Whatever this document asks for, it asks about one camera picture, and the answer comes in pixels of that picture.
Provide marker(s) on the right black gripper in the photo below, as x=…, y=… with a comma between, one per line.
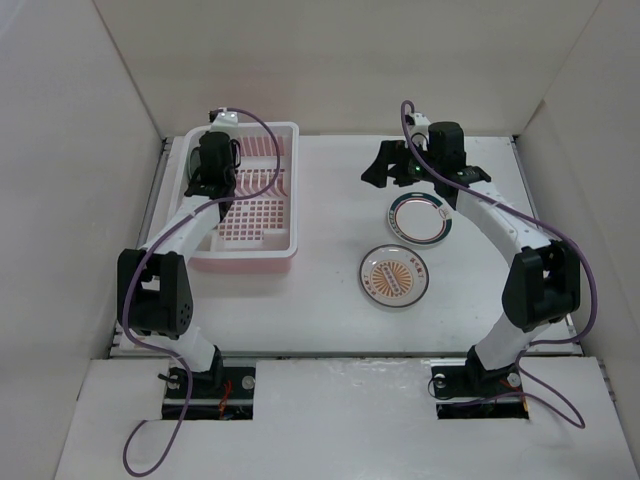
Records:
x=390, y=153

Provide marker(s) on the small blue patterned plate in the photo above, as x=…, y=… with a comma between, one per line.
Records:
x=191, y=162

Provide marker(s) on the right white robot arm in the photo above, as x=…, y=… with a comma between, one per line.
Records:
x=543, y=282

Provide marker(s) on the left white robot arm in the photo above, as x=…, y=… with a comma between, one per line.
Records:
x=155, y=303

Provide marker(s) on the pink white dish rack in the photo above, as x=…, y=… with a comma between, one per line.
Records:
x=259, y=235

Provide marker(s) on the green red rimmed plate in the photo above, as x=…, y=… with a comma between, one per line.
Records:
x=419, y=219

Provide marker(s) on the near orange sunburst plate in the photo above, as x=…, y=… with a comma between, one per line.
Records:
x=393, y=276

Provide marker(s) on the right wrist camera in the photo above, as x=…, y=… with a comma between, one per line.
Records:
x=418, y=127

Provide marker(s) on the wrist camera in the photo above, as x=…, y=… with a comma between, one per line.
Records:
x=418, y=127
x=223, y=120

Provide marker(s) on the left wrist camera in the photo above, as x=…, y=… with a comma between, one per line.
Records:
x=223, y=120

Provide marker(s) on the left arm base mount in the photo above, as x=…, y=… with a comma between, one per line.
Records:
x=226, y=394

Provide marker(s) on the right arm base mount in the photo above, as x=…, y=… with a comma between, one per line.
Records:
x=465, y=390

